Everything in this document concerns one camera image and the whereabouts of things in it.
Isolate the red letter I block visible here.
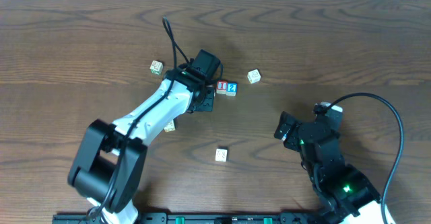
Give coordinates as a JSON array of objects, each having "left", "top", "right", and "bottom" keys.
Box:
[{"left": 216, "top": 80, "right": 228, "bottom": 94}]

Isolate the blue number 2 block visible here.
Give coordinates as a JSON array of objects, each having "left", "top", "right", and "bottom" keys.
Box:
[{"left": 226, "top": 83, "right": 238, "bottom": 96}]

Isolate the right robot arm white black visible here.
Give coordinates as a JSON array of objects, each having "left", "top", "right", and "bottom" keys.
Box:
[{"left": 274, "top": 110, "right": 394, "bottom": 223}]

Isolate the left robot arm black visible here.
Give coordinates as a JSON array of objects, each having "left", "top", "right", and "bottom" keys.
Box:
[{"left": 67, "top": 67, "right": 215, "bottom": 223}]

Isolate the yellow picture wooden block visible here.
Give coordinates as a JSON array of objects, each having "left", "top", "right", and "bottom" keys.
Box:
[{"left": 164, "top": 120, "right": 176, "bottom": 132}]

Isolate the yellow edged picture block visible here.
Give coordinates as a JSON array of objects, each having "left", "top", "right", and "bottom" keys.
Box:
[{"left": 247, "top": 69, "right": 261, "bottom": 84}]

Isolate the green picture wooden block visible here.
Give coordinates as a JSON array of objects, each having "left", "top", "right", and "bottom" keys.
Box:
[{"left": 150, "top": 61, "right": 164, "bottom": 75}]

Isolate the plain picture wooden block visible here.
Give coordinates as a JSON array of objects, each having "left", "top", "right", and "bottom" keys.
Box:
[{"left": 215, "top": 149, "right": 228, "bottom": 162}]

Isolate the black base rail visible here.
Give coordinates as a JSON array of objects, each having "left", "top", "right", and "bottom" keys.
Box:
[{"left": 52, "top": 211, "right": 324, "bottom": 224}]

